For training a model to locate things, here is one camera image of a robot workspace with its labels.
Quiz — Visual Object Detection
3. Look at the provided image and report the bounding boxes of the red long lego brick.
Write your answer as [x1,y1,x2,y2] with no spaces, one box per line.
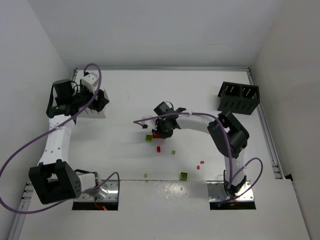
[152,134,162,139]

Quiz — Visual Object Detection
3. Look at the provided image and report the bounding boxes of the lime lego brick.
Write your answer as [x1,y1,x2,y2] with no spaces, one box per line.
[179,172,188,181]
[145,134,153,142]

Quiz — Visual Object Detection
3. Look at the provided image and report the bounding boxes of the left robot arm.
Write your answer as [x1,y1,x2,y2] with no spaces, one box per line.
[28,73,109,205]

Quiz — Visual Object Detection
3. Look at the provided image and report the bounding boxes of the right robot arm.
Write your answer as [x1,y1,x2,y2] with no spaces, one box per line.
[152,102,250,197]

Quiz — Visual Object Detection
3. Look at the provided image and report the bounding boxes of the white two-compartment container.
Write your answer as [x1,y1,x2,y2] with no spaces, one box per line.
[79,89,110,119]

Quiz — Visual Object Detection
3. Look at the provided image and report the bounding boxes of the lime lego brick front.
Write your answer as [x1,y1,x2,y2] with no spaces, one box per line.
[179,172,188,181]

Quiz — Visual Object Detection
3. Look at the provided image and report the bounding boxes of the black container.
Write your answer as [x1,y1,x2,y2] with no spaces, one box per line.
[217,81,260,115]

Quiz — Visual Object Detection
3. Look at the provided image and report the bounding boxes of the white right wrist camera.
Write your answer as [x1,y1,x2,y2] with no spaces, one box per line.
[140,116,157,129]

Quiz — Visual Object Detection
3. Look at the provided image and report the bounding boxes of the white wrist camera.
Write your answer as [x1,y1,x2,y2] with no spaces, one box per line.
[140,116,157,129]
[80,72,101,93]

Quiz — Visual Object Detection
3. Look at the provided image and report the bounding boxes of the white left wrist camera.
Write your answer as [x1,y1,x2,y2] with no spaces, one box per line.
[80,72,101,93]

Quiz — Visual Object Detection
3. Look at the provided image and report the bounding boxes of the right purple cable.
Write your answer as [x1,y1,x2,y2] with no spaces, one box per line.
[132,112,264,203]

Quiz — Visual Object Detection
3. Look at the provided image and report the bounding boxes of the purple cable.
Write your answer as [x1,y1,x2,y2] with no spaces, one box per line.
[132,112,264,203]
[0,62,121,215]

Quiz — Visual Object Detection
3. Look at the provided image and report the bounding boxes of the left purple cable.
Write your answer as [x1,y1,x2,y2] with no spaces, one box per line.
[0,62,121,215]

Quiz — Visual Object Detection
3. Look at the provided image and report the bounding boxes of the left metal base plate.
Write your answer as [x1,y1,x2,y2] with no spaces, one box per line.
[73,180,119,203]

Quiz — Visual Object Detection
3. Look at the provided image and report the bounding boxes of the metal base plate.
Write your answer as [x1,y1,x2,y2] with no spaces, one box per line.
[207,181,255,203]
[73,180,119,203]

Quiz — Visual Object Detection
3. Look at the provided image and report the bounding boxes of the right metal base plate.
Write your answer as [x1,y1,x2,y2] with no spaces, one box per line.
[207,181,255,203]

